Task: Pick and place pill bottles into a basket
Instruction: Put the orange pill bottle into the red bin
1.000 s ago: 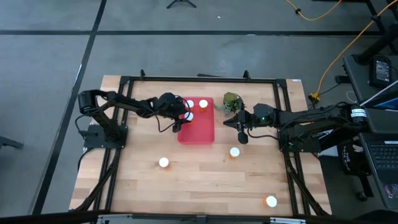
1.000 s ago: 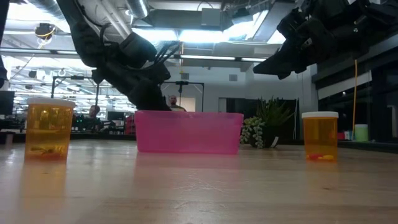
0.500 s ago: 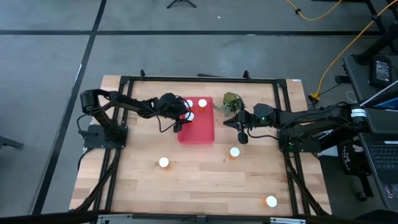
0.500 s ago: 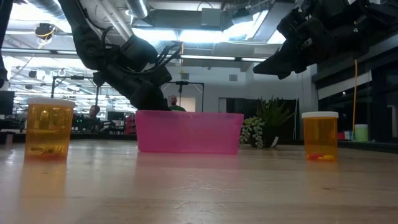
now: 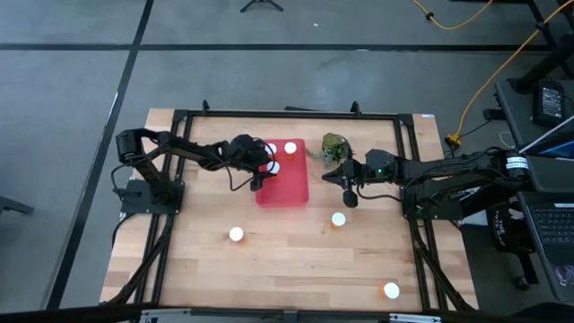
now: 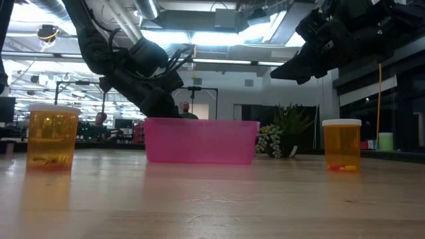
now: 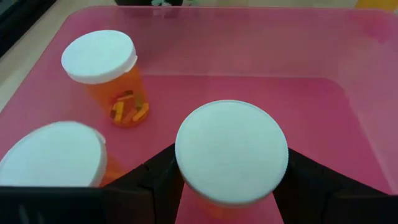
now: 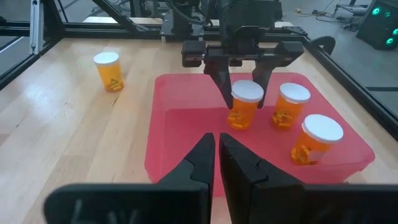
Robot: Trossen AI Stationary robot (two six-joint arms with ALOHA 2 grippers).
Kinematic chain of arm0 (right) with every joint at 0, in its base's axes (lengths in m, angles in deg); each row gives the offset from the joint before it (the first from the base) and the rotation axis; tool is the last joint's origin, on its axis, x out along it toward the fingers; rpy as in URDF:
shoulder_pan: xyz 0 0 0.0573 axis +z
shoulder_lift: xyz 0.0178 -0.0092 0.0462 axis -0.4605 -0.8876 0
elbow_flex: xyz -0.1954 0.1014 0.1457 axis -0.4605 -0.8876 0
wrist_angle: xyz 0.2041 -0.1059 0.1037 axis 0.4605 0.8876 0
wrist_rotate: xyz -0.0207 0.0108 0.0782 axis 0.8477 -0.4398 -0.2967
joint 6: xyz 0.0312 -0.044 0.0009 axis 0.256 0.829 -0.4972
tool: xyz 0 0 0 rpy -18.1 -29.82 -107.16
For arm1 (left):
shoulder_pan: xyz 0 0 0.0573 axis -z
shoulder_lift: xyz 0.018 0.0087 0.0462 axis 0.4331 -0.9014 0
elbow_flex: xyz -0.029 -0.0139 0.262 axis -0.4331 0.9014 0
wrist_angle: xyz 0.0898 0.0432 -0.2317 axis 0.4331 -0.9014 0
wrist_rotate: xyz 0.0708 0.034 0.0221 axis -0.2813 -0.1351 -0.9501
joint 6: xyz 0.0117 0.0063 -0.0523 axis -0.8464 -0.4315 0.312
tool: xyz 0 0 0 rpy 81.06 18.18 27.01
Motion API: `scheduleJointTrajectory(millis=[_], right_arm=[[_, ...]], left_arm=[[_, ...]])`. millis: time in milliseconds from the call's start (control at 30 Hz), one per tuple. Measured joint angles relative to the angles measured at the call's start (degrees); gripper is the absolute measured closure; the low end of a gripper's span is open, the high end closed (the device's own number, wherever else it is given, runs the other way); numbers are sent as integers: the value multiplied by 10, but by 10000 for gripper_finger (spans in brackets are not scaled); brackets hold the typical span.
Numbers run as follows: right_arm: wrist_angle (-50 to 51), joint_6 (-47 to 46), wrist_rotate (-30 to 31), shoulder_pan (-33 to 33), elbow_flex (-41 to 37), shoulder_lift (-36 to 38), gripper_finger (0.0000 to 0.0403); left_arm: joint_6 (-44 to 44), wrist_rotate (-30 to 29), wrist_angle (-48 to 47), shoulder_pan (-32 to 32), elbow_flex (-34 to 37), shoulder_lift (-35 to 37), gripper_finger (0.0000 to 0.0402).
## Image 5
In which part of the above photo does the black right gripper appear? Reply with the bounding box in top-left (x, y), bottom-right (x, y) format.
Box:
top-left (322, 150), bottom-right (398, 209)

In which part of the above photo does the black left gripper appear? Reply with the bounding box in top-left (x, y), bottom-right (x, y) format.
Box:
top-left (228, 133), bottom-right (275, 192)

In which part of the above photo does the red plastic basket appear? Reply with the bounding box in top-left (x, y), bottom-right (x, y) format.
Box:
top-left (255, 137), bottom-right (310, 209)

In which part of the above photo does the small green succulent plant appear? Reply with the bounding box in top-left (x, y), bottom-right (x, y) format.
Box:
top-left (307, 132), bottom-right (355, 167)

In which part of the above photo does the black tripod base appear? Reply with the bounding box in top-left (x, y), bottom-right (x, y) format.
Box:
top-left (239, 0), bottom-right (284, 13)

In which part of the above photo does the black bag white lettering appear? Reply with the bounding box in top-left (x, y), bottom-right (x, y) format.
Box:
top-left (486, 204), bottom-right (542, 291)

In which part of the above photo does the dark grey desk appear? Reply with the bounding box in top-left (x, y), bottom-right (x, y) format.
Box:
top-left (494, 78), bottom-right (574, 194)

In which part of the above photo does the black laptop keyboard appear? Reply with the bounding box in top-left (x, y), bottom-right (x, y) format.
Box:
top-left (517, 190), bottom-right (574, 302)

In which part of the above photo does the laptop with blue screen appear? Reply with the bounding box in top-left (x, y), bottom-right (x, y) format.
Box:
top-left (524, 127), bottom-right (574, 162)

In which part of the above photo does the black power adapter with label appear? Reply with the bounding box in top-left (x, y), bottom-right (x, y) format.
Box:
top-left (532, 79), bottom-right (568, 127)

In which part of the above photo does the black desk leg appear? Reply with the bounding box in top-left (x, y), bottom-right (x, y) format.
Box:
top-left (510, 0), bottom-right (574, 95)

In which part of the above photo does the black metal crossbar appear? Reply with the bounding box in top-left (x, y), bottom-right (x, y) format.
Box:
top-left (0, 302), bottom-right (574, 323)

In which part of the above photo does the dark furniture leg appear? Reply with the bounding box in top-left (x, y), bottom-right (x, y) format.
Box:
top-left (0, 196), bottom-right (35, 217)

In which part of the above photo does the black metal table frame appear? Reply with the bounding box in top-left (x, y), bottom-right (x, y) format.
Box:
top-left (100, 99), bottom-right (479, 315)

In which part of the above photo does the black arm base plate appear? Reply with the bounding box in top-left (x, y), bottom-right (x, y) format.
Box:
top-left (401, 186), bottom-right (463, 221)
top-left (119, 179), bottom-right (186, 215)

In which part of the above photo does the yellow extension cable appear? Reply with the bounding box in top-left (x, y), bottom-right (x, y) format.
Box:
top-left (410, 0), bottom-right (574, 150)

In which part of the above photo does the white cable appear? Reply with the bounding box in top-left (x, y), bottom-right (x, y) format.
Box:
top-left (519, 115), bottom-right (574, 153)

